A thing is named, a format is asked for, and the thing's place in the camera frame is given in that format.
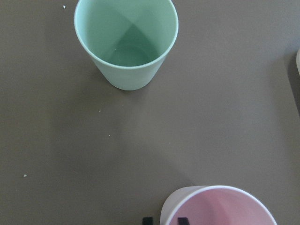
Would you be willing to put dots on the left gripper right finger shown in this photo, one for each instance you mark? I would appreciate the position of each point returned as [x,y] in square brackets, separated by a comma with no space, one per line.
[182,220]

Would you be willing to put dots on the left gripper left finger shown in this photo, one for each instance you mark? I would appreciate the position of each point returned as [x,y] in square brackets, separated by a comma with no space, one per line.
[147,221]

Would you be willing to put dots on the pink cup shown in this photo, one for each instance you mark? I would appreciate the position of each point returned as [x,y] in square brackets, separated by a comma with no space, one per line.
[214,205]

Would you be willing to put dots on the cream plastic tray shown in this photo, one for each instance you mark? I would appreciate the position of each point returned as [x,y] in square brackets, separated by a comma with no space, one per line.
[298,61]

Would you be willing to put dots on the mint green cup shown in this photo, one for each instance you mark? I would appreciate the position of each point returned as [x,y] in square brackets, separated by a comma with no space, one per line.
[128,40]

